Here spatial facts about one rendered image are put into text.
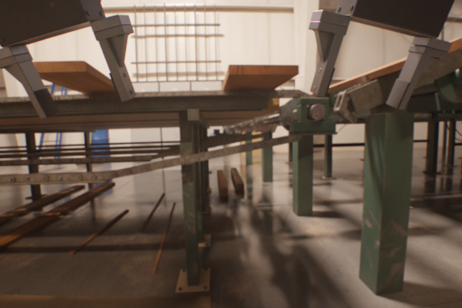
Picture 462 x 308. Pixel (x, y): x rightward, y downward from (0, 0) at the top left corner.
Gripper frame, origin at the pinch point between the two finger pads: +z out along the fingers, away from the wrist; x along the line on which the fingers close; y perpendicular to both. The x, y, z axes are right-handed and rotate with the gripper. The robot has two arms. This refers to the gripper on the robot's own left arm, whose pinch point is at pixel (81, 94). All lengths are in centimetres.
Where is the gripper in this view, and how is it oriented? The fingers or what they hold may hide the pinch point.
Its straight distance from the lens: 40.4
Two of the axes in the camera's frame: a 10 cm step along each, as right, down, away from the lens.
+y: 0.4, -4.8, 8.7
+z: 1.9, 8.6, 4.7
